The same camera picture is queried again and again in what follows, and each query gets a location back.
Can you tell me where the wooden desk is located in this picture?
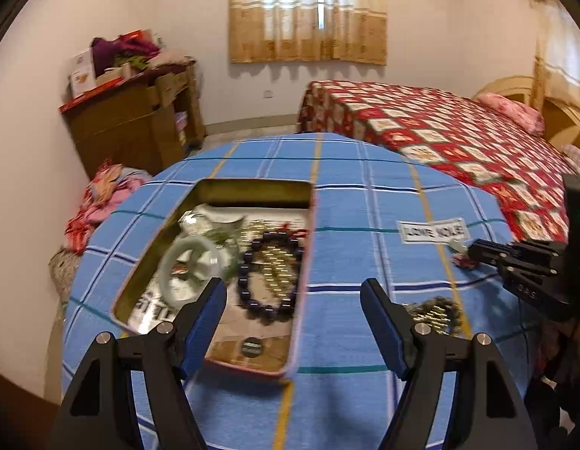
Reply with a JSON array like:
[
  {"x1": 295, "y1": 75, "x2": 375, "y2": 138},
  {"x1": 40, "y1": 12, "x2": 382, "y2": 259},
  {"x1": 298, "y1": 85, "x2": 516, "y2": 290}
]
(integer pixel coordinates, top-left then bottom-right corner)
[{"x1": 60, "y1": 58, "x2": 207, "y2": 180}]

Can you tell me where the dark blue bead bracelet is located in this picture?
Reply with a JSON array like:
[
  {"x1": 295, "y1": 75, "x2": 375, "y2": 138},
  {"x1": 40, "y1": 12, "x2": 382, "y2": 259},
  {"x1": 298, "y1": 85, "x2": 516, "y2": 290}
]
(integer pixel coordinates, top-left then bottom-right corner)
[{"x1": 236, "y1": 229, "x2": 306, "y2": 322}]

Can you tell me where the white cardboard box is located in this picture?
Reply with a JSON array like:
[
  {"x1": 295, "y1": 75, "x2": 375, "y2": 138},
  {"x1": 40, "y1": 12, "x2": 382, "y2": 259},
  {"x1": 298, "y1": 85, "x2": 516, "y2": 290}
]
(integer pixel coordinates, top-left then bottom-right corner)
[{"x1": 69, "y1": 49, "x2": 98, "y2": 99}]

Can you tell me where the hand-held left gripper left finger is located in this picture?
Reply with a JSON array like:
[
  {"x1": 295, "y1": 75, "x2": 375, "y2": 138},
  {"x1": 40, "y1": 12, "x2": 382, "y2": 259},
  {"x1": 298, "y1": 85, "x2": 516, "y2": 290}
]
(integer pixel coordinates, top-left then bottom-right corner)
[{"x1": 46, "y1": 276, "x2": 228, "y2": 450}]

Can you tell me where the pearl necklace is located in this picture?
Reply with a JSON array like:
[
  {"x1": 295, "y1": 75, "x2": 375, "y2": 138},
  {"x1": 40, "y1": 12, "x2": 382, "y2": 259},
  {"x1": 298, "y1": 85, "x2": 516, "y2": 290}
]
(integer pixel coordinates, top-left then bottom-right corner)
[{"x1": 245, "y1": 218, "x2": 300, "y2": 301}]

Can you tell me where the red tassel cord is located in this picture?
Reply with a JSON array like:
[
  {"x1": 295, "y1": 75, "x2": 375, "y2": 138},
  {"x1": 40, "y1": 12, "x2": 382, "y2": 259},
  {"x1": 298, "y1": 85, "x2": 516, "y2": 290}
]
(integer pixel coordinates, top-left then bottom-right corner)
[{"x1": 278, "y1": 222, "x2": 312, "y2": 241}]

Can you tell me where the dark green jade bangle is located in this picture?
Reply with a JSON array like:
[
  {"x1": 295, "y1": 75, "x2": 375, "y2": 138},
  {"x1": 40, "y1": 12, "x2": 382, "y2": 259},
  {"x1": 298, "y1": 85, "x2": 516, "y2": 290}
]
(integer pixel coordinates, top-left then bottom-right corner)
[{"x1": 177, "y1": 204, "x2": 248, "y2": 245}]

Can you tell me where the beige side curtain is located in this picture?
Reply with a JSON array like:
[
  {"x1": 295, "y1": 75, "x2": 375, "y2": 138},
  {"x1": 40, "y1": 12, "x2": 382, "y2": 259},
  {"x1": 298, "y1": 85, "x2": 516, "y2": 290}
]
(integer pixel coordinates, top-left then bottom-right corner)
[{"x1": 531, "y1": 0, "x2": 580, "y2": 119}]

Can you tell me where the pink pillow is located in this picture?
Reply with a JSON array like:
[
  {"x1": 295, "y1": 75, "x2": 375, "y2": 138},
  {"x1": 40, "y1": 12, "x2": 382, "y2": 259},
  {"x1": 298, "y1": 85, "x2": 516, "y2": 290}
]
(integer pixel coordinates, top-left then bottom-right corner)
[{"x1": 475, "y1": 93, "x2": 545, "y2": 135}]

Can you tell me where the blue plaid tablecloth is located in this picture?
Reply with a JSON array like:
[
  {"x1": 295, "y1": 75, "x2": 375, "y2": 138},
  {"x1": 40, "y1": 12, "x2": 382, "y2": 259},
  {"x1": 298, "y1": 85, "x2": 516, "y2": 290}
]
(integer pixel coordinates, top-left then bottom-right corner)
[{"x1": 60, "y1": 132, "x2": 545, "y2": 450}]

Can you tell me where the beige patterned curtain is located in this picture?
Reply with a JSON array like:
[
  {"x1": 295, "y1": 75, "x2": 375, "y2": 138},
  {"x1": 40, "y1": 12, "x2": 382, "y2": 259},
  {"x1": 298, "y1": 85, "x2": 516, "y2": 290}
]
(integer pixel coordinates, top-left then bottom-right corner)
[{"x1": 229, "y1": 0, "x2": 389, "y2": 66}]

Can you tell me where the light green jade bangle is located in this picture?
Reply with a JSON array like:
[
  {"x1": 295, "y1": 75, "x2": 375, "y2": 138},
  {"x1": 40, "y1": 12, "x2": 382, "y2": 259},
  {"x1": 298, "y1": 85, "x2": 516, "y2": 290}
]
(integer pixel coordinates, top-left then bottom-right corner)
[{"x1": 159, "y1": 237, "x2": 233, "y2": 303}]

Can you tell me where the pile of clothes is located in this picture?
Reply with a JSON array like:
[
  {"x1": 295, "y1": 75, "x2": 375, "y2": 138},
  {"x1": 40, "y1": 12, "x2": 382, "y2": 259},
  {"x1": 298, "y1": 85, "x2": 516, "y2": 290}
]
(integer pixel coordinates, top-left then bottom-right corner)
[{"x1": 90, "y1": 30, "x2": 197, "y2": 77}]

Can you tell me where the red floral cloth pile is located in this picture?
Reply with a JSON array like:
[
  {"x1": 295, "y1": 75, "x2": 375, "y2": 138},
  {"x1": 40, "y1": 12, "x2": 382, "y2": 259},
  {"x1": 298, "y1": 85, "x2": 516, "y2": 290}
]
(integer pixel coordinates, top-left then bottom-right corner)
[{"x1": 65, "y1": 159, "x2": 153, "y2": 257}]

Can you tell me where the flat red box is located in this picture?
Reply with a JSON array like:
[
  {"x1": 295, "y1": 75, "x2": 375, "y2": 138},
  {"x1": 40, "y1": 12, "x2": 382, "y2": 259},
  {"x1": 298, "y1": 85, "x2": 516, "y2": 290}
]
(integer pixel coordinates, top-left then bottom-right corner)
[{"x1": 59, "y1": 75, "x2": 145, "y2": 114}]

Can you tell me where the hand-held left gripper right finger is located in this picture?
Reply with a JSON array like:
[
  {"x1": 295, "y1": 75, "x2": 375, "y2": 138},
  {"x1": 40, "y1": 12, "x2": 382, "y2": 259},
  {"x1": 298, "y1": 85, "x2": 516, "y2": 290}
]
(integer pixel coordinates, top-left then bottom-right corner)
[{"x1": 359, "y1": 277, "x2": 539, "y2": 450}]

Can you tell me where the wooden headboard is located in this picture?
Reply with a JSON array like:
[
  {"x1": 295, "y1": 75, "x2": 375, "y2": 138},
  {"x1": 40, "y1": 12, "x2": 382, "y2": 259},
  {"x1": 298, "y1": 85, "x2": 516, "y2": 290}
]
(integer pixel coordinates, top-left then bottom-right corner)
[{"x1": 475, "y1": 75, "x2": 580, "y2": 152}]

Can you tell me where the gold bead chain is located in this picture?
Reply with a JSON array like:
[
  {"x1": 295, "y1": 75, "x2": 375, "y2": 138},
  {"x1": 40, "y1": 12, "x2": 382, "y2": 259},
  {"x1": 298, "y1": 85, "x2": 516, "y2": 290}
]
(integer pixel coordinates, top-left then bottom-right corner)
[{"x1": 403, "y1": 302, "x2": 452, "y2": 336}]

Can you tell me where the jade pendant with red knot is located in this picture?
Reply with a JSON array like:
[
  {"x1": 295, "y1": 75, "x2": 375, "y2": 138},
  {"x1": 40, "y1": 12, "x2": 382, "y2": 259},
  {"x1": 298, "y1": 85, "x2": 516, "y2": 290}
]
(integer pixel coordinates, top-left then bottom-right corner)
[{"x1": 447, "y1": 239, "x2": 478, "y2": 269}]

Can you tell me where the pink tin box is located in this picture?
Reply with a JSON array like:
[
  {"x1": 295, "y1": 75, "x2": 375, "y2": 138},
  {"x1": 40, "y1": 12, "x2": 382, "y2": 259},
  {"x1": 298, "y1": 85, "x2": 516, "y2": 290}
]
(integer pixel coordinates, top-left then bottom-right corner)
[{"x1": 111, "y1": 178, "x2": 317, "y2": 380}]

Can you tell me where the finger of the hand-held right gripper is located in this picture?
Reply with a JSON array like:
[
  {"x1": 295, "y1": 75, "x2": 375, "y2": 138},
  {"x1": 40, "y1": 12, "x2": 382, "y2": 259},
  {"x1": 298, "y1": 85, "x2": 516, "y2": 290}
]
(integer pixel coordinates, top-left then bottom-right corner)
[
  {"x1": 494, "y1": 262, "x2": 568, "y2": 311},
  {"x1": 468, "y1": 239, "x2": 565, "y2": 264}
]

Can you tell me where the red printed blanket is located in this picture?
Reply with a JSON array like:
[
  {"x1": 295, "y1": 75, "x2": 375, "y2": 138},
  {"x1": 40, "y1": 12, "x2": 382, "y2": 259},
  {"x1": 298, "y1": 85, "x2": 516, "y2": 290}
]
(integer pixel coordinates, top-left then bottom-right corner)
[{"x1": 297, "y1": 79, "x2": 572, "y2": 245}]

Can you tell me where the grey brown bead bracelet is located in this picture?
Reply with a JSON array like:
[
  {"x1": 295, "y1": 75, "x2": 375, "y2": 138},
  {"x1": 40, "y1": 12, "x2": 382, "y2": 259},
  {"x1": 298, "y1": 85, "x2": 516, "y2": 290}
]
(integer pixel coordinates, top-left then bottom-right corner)
[{"x1": 424, "y1": 296, "x2": 465, "y2": 333}]

